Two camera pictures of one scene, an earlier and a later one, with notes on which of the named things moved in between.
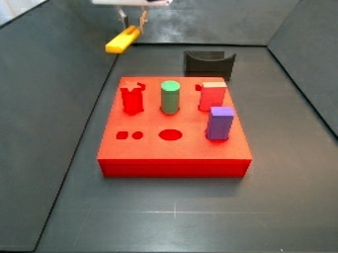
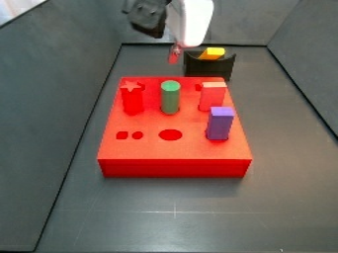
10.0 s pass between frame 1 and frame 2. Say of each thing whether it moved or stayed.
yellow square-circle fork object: moved
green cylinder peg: stayed
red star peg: stayed
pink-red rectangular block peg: stayed
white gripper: moved
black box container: stayed
